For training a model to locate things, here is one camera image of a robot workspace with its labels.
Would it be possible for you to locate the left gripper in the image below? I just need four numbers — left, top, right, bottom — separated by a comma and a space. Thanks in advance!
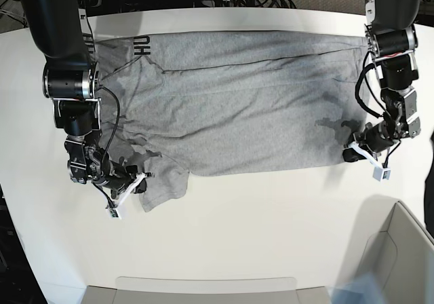
342, 122, 397, 162

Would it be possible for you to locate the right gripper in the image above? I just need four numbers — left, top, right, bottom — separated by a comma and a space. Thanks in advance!
92, 160, 147, 195

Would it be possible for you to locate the grey T-shirt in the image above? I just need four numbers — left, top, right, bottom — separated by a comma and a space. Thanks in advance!
96, 31, 367, 211

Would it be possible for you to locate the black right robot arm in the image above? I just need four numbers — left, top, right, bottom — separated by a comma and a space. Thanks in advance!
21, 0, 147, 197

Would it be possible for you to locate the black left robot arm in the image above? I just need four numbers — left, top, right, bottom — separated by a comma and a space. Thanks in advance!
342, 0, 420, 162

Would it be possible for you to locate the grey cardboard box bottom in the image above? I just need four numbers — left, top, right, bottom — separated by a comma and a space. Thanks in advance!
81, 276, 331, 303

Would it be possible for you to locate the grey cardboard box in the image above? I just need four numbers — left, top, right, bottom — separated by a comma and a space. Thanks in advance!
81, 276, 331, 303
358, 202, 433, 303

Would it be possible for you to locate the grey cardboard box right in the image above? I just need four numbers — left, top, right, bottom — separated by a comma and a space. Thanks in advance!
358, 202, 433, 303

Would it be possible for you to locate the blue cloth in corner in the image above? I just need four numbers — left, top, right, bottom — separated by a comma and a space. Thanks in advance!
330, 273, 388, 304

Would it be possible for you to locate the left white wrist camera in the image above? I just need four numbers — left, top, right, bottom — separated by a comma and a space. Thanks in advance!
344, 141, 391, 182

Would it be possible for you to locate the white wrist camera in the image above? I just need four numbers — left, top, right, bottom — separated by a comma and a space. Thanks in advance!
106, 172, 153, 219
344, 141, 391, 182

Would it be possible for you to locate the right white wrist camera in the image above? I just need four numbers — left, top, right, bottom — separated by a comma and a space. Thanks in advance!
106, 172, 153, 219

